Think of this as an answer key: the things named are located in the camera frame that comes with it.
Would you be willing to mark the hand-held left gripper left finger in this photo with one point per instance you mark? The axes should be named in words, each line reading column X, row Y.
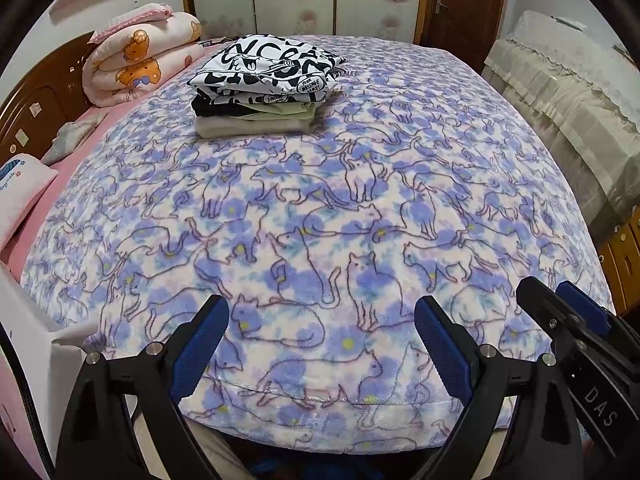
column 200, row 345

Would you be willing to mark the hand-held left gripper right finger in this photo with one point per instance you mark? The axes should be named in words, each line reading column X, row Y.
column 445, row 350

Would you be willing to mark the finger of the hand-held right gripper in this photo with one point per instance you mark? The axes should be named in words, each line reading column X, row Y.
column 540, row 300
column 585, row 302

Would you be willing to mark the black and white printed jacket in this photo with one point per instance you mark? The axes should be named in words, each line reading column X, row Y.
column 260, row 70

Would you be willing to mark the wooden cabinet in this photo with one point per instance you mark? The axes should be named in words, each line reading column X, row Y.
column 625, row 260

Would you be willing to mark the purple cat print blanket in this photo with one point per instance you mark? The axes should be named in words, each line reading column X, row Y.
column 350, row 210

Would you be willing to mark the lace covered furniture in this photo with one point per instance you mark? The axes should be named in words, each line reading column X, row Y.
column 565, row 105

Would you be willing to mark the beige folded garment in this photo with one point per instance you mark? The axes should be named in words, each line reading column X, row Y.
column 240, row 127

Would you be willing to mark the pink bed sheet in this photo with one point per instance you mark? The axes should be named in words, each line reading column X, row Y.
column 70, row 162

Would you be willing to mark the white pillow with blue print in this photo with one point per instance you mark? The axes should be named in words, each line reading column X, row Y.
column 20, row 195

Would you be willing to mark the black folded garment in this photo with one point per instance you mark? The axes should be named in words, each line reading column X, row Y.
column 210, row 106

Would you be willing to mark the grey cloth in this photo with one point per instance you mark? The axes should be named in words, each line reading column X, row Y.
column 67, row 140

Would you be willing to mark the green folded garment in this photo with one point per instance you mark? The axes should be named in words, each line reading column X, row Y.
column 295, row 111

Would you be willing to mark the wooden headboard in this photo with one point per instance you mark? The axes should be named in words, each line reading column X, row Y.
column 40, row 105

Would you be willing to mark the brown wooden door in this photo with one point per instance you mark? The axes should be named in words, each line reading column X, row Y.
column 470, row 5

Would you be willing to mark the pink bear print quilt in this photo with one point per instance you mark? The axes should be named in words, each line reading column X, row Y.
column 150, row 40

